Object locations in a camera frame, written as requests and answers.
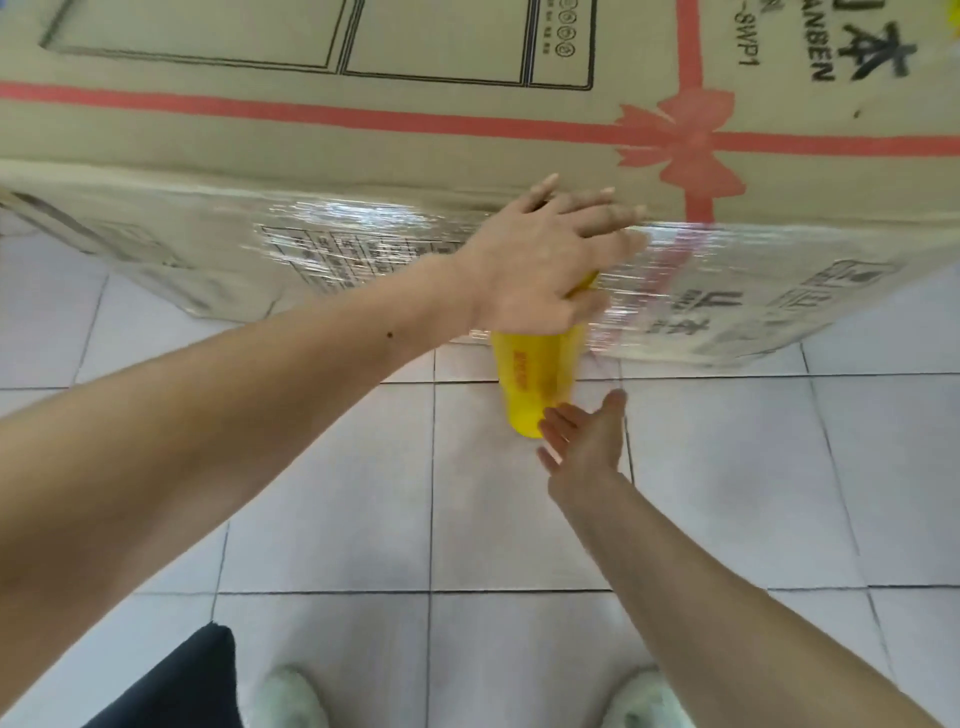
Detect person's right hand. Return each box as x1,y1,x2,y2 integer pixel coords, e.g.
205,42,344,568
536,388,630,504

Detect person's left hand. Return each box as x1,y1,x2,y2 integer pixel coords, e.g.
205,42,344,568
453,173,651,337

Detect yellow plastic wrap roll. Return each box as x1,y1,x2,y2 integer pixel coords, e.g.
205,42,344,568
488,269,601,440

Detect brown cardboard box red ribbon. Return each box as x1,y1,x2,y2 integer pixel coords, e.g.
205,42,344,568
0,0,960,369

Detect person's left forearm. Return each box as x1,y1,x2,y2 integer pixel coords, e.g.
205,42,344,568
0,254,489,691

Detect person's right forearm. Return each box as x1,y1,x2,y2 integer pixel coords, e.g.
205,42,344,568
547,472,946,728

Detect white right shoe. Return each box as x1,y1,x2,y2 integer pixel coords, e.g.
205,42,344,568
599,668,695,728

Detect white shoe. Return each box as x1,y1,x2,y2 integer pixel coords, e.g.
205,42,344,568
599,668,695,728
243,665,331,728

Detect white left shoe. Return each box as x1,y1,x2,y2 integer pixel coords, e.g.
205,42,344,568
243,665,331,728

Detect dark shorts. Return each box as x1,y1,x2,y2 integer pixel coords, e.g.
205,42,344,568
82,622,238,728

